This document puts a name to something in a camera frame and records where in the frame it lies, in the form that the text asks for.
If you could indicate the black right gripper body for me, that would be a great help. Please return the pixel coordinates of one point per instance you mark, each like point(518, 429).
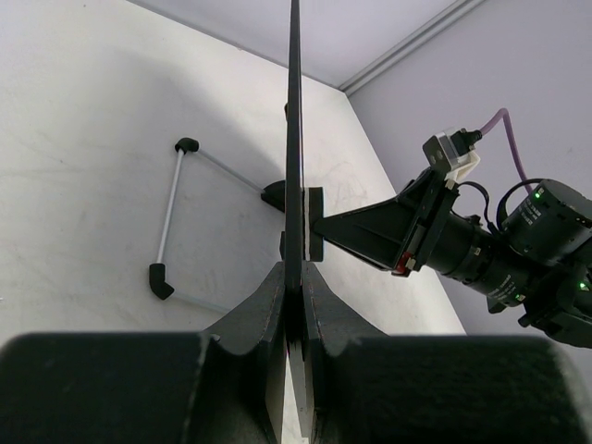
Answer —
point(430, 234)

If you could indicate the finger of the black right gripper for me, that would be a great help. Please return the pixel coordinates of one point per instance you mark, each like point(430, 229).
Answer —
point(383, 235)

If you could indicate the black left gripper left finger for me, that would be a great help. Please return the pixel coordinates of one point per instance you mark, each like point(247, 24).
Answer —
point(241, 392)

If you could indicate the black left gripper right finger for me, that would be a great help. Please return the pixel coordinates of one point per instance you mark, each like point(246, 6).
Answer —
point(348, 369)

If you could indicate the white whiteboard with black frame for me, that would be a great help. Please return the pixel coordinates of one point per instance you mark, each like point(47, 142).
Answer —
point(170, 385)

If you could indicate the blue whiteboard eraser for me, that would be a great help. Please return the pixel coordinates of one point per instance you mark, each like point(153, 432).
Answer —
point(313, 211)

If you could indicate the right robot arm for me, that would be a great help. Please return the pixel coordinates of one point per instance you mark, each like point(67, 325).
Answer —
point(537, 256)

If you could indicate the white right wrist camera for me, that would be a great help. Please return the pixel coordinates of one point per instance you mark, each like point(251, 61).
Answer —
point(451, 155)

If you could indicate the right aluminium frame post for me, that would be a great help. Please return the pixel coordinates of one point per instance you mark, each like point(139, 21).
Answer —
point(413, 42)

